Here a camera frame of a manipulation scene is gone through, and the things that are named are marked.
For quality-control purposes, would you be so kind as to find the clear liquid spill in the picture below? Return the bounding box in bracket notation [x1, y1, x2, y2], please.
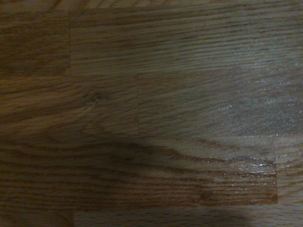
[196, 138, 279, 205]

